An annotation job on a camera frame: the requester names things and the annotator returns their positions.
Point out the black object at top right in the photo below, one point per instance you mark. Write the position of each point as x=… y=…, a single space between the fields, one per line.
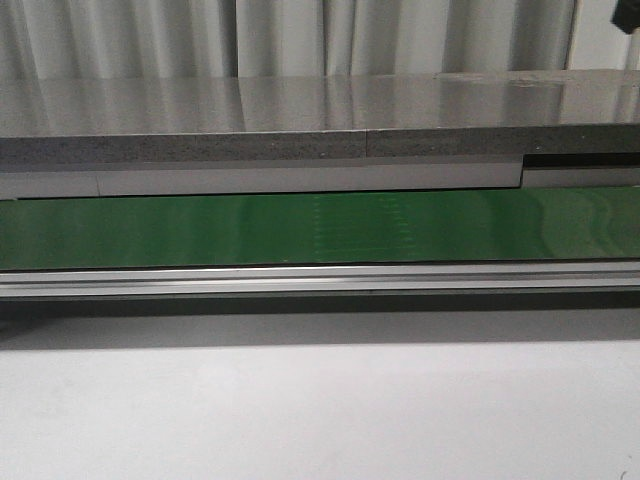
x=626 y=16

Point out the grey stone counter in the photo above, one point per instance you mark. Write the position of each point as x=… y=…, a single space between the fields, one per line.
x=185 y=136

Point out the green conveyor belt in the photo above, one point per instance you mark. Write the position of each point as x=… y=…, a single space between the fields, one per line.
x=320 y=228

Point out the white pleated curtain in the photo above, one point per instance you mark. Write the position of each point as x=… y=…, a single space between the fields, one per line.
x=162 y=39

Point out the aluminium conveyor frame rail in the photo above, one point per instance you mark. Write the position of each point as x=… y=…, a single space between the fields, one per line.
x=322 y=279

